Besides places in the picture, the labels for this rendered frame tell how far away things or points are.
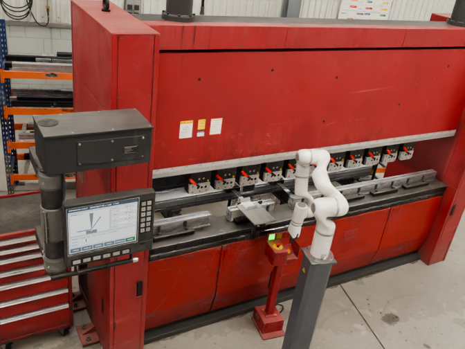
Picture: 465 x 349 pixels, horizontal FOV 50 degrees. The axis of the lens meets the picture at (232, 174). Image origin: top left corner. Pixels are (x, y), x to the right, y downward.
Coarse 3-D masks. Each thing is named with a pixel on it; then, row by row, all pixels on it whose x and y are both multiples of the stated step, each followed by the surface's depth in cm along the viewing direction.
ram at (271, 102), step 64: (192, 64) 292; (256, 64) 313; (320, 64) 339; (384, 64) 369; (448, 64) 404; (192, 128) 312; (256, 128) 337; (320, 128) 367; (384, 128) 402; (448, 128) 445
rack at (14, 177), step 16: (0, 32) 470; (0, 48) 434; (0, 80) 446; (0, 96) 453; (0, 112) 459; (16, 112) 463; (32, 112) 467; (48, 112) 472; (64, 112) 476; (16, 128) 515; (32, 128) 520; (16, 144) 477; (32, 144) 482; (16, 160) 533; (16, 176) 493; (32, 176) 497
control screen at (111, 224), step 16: (80, 208) 233; (96, 208) 237; (112, 208) 242; (128, 208) 246; (80, 224) 237; (96, 224) 242; (112, 224) 246; (128, 224) 251; (80, 240) 241; (96, 240) 246; (112, 240) 251; (128, 240) 256
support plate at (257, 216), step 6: (258, 204) 369; (240, 210) 360; (252, 210) 361; (258, 210) 362; (264, 210) 363; (246, 216) 353; (252, 216) 354; (258, 216) 355; (264, 216) 356; (270, 216) 357; (252, 222) 348; (258, 222) 348; (264, 222) 349
